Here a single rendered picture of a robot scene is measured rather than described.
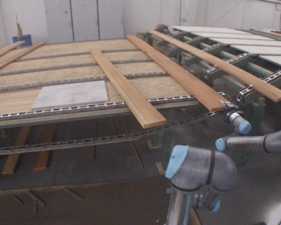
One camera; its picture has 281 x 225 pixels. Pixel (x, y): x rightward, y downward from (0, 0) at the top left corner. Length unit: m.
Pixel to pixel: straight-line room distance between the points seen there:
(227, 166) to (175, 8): 7.52
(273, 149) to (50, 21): 6.63
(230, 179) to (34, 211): 1.68
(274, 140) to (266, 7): 9.54
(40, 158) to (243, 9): 8.95
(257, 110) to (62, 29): 6.04
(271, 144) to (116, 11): 6.29
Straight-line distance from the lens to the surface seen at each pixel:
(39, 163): 2.42
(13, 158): 2.63
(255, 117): 2.08
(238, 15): 9.41
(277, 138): 1.07
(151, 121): 1.24
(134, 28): 7.57
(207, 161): 0.65
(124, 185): 2.00
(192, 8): 7.41
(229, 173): 0.68
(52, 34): 6.97
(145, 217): 1.79
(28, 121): 1.54
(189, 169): 0.65
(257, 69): 2.52
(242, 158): 2.33
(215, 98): 1.62
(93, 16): 6.81
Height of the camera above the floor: 1.52
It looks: 29 degrees down
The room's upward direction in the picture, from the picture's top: straight up
